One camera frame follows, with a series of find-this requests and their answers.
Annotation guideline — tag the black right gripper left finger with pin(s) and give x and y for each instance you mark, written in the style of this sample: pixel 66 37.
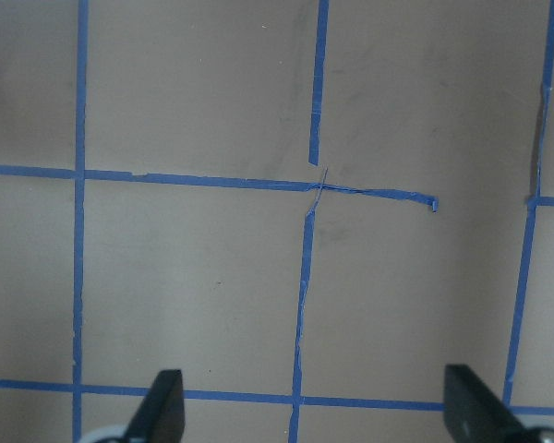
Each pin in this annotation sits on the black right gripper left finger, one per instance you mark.
pixel 160 417

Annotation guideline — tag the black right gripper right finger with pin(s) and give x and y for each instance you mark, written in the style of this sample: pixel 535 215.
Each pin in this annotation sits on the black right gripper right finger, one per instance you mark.
pixel 472 413

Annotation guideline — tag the brown paper mat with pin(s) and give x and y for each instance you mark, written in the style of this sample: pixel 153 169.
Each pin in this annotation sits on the brown paper mat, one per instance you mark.
pixel 309 207

